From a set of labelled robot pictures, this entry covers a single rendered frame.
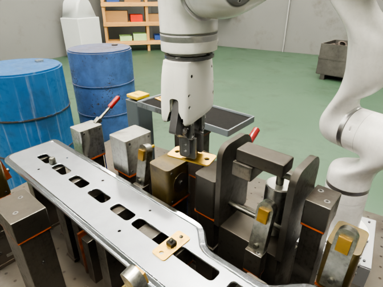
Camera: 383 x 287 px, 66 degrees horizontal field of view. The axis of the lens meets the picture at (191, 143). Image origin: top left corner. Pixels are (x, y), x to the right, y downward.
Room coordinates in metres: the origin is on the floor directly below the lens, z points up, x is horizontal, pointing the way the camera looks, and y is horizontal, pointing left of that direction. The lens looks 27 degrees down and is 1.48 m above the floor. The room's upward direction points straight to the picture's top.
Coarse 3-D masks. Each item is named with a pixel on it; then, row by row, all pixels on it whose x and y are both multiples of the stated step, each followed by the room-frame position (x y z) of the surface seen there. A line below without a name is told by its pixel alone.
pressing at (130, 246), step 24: (48, 144) 0.94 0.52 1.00; (24, 168) 0.78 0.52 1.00; (48, 168) 0.78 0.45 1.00; (72, 168) 0.78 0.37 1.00; (96, 168) 0.78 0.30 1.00; (48, 192) 0.66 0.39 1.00; (72, 192) 0.65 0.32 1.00; (120, 192) 0.65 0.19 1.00; (144, 192) 0.65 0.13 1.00; (72, 216) 0.56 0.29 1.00; (96, 216) 0.56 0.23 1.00; (144, 216) 0.56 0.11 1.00; (168, 216) 0.56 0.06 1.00; (96, 240) 0.49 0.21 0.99; (120, 240) 0.48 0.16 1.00; (144, 240) 0.48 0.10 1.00; (192, 240) 0.48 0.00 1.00; (144, 264) 0.41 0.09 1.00; (168, 264) 0.41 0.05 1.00; (216, 264) 0.41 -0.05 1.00
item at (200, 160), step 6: (174, 150) 0.48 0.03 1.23; (168, 156) 0.46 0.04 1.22; (174, 156) 0.45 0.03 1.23; (180, 156) 0.45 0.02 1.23; (198, 156) 0.45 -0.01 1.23; (204, 156) 0.45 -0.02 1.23; (210, 156) 0.45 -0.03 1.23; (216, 156) 0.45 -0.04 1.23; (192, 162) 0.44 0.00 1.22; (198, 162) 0.43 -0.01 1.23; (204, 162) 0.43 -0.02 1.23; (210, 162) 0.43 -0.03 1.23
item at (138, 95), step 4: (132, 92) 1.05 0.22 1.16; (136, 92) 1.05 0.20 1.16; (140, 92) 1.05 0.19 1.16; (144, 92) 1.05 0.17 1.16; (128, 96) 1.03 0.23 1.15; (132, 96) 1.01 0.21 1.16; (136, 96) 1.00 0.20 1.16; (140, 96) 1.01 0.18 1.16; (144, 96) 1.02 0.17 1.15; (148, 96) 1.04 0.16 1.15
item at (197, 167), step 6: (204, 150) 0.71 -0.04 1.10; (192, 168) 0.68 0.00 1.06; (198, 168) 0.66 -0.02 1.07; (192, 174) 0.68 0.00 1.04; (192, 180) 0.68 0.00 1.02; (192, 186) 0.68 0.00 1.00; (192, 192) 0.68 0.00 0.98; (192, 198) 0.68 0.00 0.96; (192, 204) 0.68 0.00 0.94; (192, 210) 0.68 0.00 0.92; (192, 216) 0.68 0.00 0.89
